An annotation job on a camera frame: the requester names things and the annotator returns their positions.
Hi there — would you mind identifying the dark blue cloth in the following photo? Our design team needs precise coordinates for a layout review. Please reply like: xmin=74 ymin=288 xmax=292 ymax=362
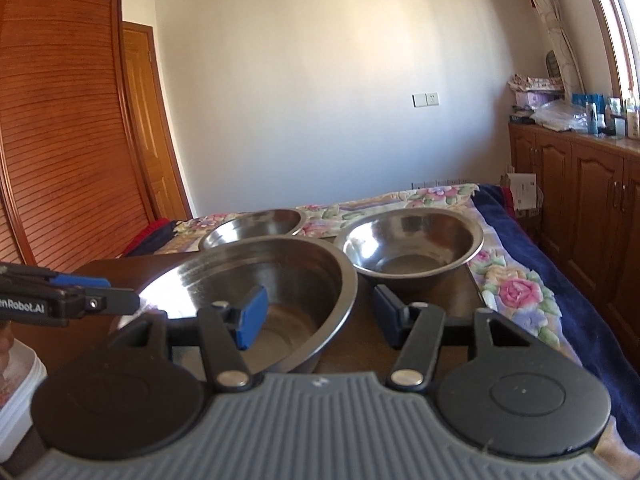
xmin=131 ymin=226 xmax=177 ymax=259

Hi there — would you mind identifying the wooden cabinet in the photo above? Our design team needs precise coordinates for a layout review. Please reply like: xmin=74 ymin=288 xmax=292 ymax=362
xmin=507 ymin=122 xmax=640 ymax=343

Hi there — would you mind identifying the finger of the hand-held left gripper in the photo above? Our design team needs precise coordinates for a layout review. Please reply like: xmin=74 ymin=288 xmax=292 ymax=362
xmin=0 ymin=262 xmax=112 ymax=290
xmin=69 ymin=287 xmax=142 ymax=318

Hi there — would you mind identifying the white cardboard box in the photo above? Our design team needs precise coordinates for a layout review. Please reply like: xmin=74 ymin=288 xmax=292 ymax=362
xmin=499 ymin=170 xmax=544 ymax=219

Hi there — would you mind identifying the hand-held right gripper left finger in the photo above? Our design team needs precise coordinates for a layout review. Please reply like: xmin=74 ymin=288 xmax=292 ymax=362
xmin=102 ymin=285 xmax=269 ymax=395

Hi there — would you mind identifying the clear plastic bag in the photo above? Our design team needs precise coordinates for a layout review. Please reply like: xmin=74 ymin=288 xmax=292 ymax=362
xmin=529 ymin=99 xmax=591 ymax=132

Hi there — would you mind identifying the wooden louvred wardrobe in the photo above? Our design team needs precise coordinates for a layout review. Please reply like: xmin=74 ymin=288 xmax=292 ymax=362
xmin=0 ymin=0 xmax=157 ymax=273

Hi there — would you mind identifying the red cloth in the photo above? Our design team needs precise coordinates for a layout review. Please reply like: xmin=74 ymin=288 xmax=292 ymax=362
xmin=122 ymin=217 xmax=174 ymax=257

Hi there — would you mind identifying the wooden framed window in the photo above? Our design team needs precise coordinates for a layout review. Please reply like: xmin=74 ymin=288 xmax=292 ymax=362
xmin=579 ymin=0 xmax=640 ymax=111

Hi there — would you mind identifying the blue blanket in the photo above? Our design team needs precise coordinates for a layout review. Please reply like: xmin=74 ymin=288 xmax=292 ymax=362
xmin=472 ymin=184 xmax=640 ymax=457

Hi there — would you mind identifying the wooden door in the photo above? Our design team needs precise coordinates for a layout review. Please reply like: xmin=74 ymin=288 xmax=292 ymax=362
xmin=122 ymin=22 xmax=194 ymax=222

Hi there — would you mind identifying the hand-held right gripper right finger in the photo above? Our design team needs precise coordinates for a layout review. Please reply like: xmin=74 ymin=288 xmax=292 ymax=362
xmin=372 ymin=284 xmax=546 ymax=389

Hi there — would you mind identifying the floral bed sheet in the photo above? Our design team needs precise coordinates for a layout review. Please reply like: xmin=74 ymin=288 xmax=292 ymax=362
xmin=170 ymin=184 xmax=577 ymax=357

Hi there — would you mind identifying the lilac box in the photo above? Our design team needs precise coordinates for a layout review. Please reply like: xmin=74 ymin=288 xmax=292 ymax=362
xmin=514 ymin=89 xmax=564 ymax=109

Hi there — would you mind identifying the row of toiletry bottles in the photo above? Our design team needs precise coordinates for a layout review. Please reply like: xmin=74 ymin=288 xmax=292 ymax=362
xmin=572 ymin=88 xmax=640 ymax=141

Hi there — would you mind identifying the folded floral cloth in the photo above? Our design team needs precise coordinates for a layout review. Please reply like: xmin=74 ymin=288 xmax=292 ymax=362
xmin=508 ymin=74 xmax=565 ymax=92

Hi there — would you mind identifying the white floral square plate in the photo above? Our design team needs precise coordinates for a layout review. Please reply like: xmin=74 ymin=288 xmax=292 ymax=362
xmin=0 ymin=337 xmax=49 ymax=444

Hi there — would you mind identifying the large stainless steel bowl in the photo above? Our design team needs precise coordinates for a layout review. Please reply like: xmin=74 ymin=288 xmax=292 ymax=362
xmin=132 ymin=235 xmax=359 ymax=374

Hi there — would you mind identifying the patterned beige curtain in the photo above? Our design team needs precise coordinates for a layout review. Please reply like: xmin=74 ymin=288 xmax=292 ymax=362
xmin=504 ymin=0 xmax=584 ymax=97

